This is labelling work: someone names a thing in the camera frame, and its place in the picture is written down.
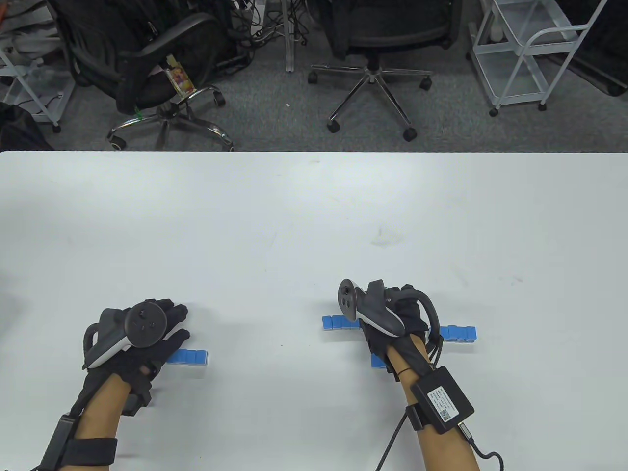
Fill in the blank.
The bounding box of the person's left hand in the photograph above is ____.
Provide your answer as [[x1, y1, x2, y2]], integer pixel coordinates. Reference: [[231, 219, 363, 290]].
[[114, 298, 191, 394]]

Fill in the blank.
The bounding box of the person's right hand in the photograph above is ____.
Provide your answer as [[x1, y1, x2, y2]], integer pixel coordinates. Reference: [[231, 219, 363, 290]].
[[361, 284, 430, 378]]

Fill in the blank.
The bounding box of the plain black forearm box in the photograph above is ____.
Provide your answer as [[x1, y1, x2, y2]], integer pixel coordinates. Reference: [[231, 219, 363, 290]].
[[42, 415, 77, 471]]

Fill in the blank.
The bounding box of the person's right forearm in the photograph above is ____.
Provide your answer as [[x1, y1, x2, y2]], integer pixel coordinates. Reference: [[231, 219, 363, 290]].
[[385, 331, 481, 471]]

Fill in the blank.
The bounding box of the person's left forearm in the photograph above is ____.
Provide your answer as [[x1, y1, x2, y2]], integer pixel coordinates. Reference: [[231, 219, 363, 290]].
[[76, 375, 132, 440]]

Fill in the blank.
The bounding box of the grey and white controller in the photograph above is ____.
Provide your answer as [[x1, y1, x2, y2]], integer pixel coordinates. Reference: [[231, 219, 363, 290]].
[[337, 279, 440, 339], [83, 303, 169, 371]]

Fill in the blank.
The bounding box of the black box with white label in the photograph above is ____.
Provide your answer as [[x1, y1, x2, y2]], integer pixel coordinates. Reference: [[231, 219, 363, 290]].
[[410, 366, 475, 435]]

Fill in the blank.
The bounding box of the white metal cart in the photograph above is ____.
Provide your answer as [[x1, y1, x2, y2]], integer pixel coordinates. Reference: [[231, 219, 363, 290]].
[[469, 0, 609, 117]]

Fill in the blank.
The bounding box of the black bag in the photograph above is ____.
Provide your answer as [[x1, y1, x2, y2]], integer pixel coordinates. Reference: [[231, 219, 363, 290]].
[[0, 102, 54, 152]]

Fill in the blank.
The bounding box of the white metal rack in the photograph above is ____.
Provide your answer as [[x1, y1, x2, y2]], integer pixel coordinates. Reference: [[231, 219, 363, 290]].
[[0, 29, 75, 134]]

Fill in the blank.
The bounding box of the black mesh office chair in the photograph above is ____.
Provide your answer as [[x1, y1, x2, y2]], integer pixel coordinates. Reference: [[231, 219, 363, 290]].
[[308, 0, 462, 142]]

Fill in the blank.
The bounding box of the colourful snack packet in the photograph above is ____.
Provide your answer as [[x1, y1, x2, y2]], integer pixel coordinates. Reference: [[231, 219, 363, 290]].
[[164, 54, 198, 97]]

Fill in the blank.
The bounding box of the black chair with chrome base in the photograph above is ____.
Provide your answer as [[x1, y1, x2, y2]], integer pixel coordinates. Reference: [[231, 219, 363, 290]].
[[49, 0, 235, 152]]

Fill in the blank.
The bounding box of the black flat case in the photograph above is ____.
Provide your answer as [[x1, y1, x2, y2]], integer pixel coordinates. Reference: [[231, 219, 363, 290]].
[[554, 0, 628, 97]]

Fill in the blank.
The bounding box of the grey crumpled cloth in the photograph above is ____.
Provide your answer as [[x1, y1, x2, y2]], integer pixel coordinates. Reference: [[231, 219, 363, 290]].
[[0, 15, 62, 54]]

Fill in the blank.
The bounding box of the black forearm strap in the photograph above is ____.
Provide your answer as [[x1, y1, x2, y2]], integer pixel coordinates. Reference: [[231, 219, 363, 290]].
[[405, 403, 428, 431], [64, 438, 118, 467]]

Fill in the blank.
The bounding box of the black cable with silver plug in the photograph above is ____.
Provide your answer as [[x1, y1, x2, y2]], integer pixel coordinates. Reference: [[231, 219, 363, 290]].
[[459, 423, 506, 471]]

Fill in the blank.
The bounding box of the white desk leg post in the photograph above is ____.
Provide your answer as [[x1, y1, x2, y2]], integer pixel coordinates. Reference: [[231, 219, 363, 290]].
[[285, 0, 299, 73]]

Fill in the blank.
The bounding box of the tangle of black cables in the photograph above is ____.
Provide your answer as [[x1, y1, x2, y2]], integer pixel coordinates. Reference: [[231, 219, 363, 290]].
[[228, 0, 314, 50]]

